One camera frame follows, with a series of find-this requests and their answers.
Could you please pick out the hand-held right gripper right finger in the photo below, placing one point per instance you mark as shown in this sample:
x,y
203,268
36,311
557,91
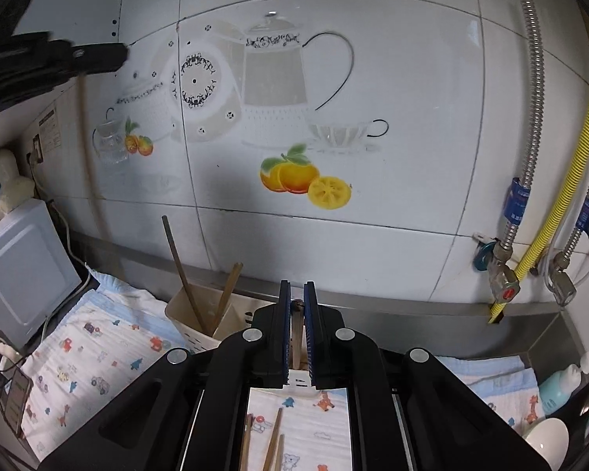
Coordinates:
x,y
310,333

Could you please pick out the red knob water valve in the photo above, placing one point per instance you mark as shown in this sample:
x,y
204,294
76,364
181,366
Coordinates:
x,y
505,284

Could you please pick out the cartoon printed white cloth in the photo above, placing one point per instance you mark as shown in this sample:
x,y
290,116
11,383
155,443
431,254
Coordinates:
x,y
103,353

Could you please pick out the printed wall label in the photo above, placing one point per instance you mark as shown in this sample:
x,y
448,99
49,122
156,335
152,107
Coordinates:
x,y
49,127

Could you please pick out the teal pump soap bottle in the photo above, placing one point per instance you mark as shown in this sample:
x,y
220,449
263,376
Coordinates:
x,y
559,387

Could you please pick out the metal water valve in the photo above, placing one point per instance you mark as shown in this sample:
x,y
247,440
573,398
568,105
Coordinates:
x,y
562,279

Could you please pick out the white ceramic bowl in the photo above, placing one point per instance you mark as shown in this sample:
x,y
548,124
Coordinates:
x,y
545,441

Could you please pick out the black framed wall socket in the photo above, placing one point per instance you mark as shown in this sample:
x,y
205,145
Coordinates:
x,y
37,147

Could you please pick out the white microwave oven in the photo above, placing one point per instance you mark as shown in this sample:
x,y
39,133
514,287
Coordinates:
x,y
24,265

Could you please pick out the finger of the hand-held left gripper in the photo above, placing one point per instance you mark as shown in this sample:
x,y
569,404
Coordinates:
x,y
98,57

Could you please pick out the brown wooden chopstick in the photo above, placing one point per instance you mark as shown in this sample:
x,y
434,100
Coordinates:
x,y
227,294
298,333

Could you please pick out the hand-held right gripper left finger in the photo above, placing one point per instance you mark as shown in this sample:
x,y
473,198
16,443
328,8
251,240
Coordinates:
x,y
285,333

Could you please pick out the white small appliance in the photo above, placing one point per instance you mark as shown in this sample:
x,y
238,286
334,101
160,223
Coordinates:
x,y
5,176

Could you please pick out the cream plastic chopstick holder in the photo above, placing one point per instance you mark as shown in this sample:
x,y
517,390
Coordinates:
x,y
186,311

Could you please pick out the dark brown chopstick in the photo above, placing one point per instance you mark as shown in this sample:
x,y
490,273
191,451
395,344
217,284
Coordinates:
x,y
179,270

